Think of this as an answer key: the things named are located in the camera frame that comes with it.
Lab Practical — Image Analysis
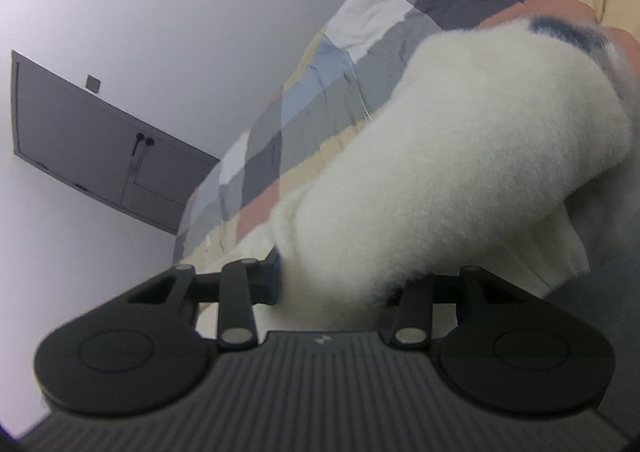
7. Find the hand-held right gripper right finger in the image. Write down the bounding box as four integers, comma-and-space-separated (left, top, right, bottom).
384, 265, 527, 351

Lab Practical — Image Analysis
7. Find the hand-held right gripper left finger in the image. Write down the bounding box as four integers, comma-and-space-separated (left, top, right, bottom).
127, 246, 282, 351

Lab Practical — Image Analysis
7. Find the grey door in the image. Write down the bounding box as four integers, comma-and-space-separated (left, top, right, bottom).
11, 50, 222, 237

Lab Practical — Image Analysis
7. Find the patchwork quilt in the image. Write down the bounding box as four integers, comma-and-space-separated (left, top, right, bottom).
172, 0, 640, 267

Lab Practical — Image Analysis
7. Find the black door handle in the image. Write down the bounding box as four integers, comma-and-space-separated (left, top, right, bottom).
130, 131, 156, 157

